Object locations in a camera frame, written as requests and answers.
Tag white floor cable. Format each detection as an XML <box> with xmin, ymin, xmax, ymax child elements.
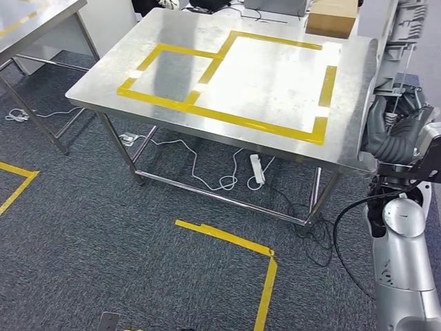
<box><xmin>137</xmin><ymin>134</ymin><xmax>276</xmax><ymax>193</ymax></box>

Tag person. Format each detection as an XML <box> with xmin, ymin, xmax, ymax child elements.
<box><xmin>132</xmin><ymin>0</ymin><xmax>180</xmax><ymax>18</ymax></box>

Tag black floor cable tangle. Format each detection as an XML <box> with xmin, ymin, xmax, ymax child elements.
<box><xmin>265</xmin><ymin>181</ymin><xmax>335</xmax><ymax>269</ymax></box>

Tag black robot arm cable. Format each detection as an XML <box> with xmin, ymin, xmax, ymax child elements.
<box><xmin>332</xmin><ymin>180</ymin><xmax>423</xmax><ymax>301</ymax></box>

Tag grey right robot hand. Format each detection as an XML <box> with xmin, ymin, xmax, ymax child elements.
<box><xmin>366</xmin><ymin>86</ymin><xmax>436</xmax><ymax>154</ymax></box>

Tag black bag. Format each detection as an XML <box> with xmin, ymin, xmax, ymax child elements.
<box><xmin>188</xmin><ymin>0</ymin><xmax>232</xmax><ymax>14</ymax></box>

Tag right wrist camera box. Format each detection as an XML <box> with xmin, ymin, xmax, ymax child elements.
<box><xmin>408</xmin><ymin>121</ymin><xmax>441</xmax><ymax>185</ymax></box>

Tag white power strip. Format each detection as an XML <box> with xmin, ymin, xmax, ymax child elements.
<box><xmin>249</xmin><ymin>154</ymin><xmax>267</xmax><ymax>186</ymax></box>

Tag brown cardboard box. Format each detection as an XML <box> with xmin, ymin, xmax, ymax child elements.
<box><xmin>305</xmin><ymin>0</ymin><xmax>360</xmax><ymax>40</ymax></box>

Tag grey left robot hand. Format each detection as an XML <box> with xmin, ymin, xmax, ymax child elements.
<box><xmin>98</xmin><ymin>311</ymin><xmax>121</xmax><ymax>331</ymax></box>

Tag silver wheel hubcap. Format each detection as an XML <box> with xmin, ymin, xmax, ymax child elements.
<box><xmin>360</xmin><ymin>0</ymin><xmax>428</xmax><ymax>161</ymax></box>

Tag stainless steel workbench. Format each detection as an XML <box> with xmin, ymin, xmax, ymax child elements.
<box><xmin>65</xmin><ymin>6</ymin><xmax>380</xmax><ymax>228</ymax></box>

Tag white plug with coiled cable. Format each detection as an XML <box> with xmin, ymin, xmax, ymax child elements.
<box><xmin>5</xmin><ymin>106</ymin><xmax>82</xmax><ymax>124</ymax></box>

